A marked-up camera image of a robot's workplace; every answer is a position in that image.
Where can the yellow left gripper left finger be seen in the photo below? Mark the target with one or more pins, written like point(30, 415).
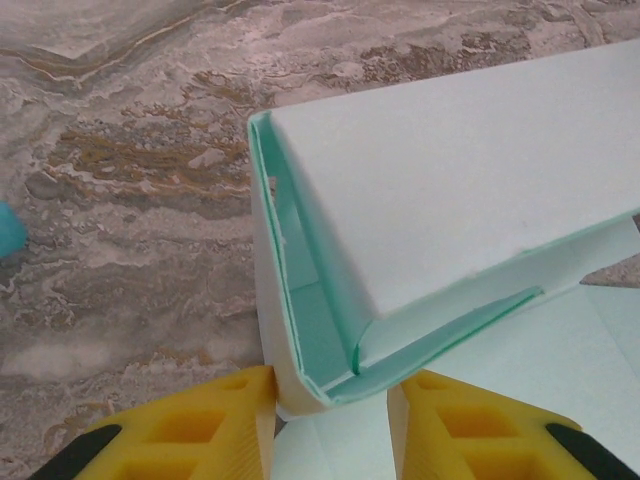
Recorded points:
point(200, 450)

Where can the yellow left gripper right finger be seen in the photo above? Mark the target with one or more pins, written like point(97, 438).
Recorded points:
point(480, 440)

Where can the mint green paper box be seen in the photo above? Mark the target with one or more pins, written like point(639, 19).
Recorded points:
point(450, 175)

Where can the teal plastic tube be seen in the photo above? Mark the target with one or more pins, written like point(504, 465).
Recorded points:
point(10, 230)

